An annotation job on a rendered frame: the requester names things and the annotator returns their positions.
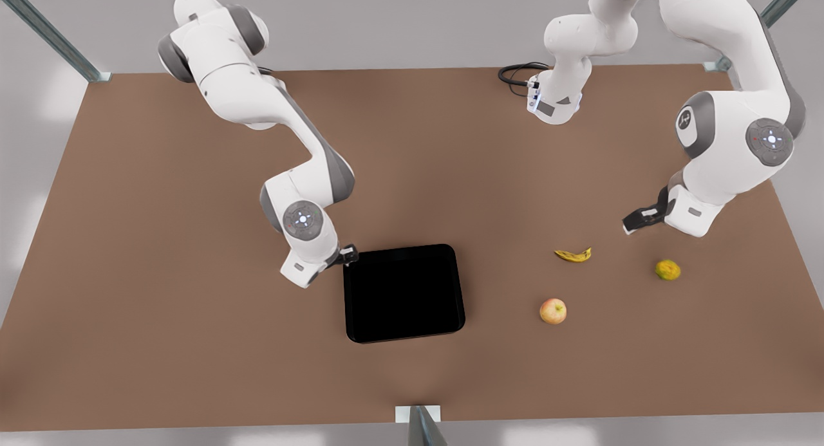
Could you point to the yellow banana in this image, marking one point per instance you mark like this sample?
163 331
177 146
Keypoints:
573 255

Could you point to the black square tray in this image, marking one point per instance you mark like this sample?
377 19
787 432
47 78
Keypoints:
403 293

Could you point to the yellow green citrus fruit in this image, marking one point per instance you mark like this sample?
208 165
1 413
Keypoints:
668 269

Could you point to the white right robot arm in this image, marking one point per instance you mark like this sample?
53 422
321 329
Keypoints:
257 98

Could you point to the silver frame post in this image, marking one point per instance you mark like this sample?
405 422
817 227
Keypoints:
421 425
766 18
51 35

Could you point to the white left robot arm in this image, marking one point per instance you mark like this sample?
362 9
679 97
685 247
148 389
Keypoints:
727 111

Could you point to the red yellow apple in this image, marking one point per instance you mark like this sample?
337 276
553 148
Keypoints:
553 311

